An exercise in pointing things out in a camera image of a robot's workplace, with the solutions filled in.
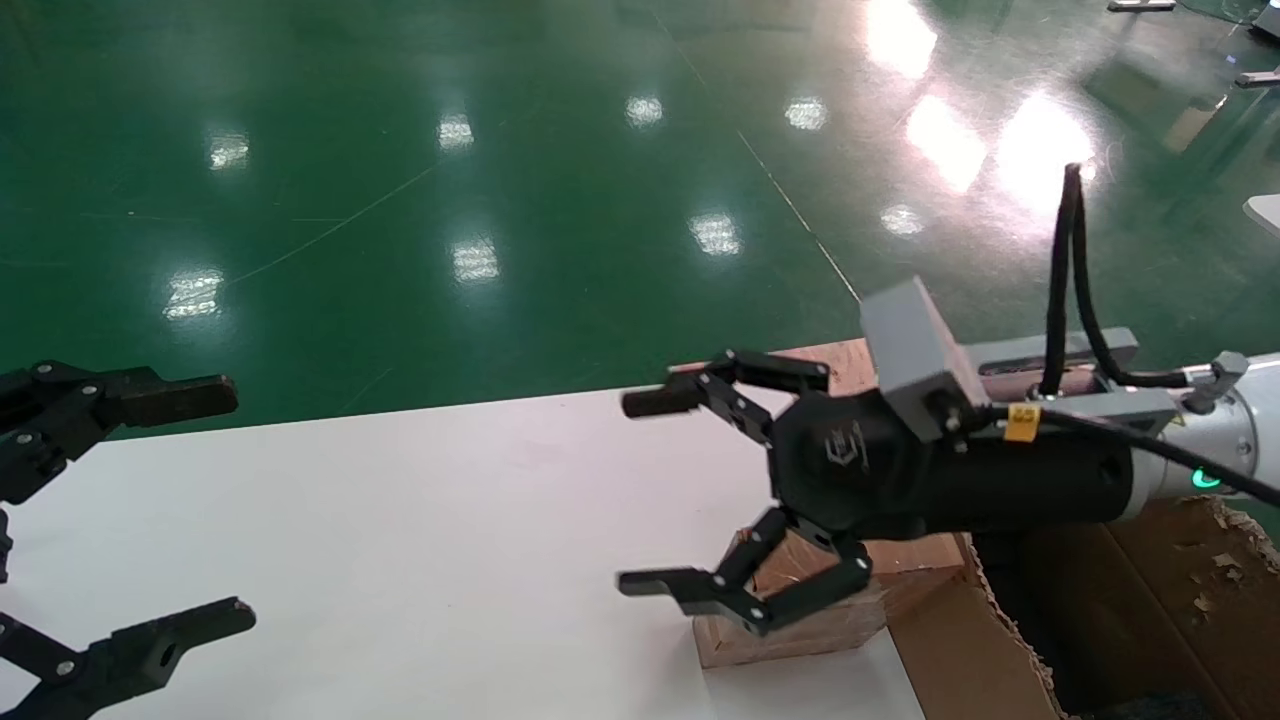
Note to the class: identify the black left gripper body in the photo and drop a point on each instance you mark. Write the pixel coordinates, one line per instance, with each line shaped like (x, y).
(4, 545)

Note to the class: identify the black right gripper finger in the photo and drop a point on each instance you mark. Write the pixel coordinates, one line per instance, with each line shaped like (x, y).
(720, 592)
(660, 400)

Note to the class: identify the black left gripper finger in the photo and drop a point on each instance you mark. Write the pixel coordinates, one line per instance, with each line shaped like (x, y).
(150, 650)
(170, 398)

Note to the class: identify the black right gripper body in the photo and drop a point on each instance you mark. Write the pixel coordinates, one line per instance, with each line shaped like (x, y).
(900, 480)

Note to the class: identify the small brown cardboard box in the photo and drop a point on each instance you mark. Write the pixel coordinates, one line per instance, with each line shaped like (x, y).
(800, 640)

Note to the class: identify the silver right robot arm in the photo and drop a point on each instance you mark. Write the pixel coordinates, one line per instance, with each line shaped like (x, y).
(1240, 430)

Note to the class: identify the big open cardboard box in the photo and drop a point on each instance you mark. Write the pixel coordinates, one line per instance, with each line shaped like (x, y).
(1180, 600)

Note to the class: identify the wooden pallet board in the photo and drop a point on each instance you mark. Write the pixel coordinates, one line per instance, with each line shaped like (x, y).
(845, 362)

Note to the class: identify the white rounded table edge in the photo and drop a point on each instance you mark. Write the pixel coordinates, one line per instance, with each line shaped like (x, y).
(1265, 212)

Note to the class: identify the grey flat stand base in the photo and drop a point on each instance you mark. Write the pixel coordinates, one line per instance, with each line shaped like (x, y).
(1140, 4)

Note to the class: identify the grey stand leg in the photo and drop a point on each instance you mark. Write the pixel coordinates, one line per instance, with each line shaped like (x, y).
(1260, 78)

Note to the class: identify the grey machine base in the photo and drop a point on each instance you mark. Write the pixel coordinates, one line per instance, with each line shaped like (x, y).
(1268, 20)

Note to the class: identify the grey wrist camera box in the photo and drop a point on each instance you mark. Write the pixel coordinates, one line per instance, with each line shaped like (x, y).
(910, 350)

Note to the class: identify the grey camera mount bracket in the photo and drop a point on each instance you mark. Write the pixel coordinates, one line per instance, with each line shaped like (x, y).
(1140, 405)

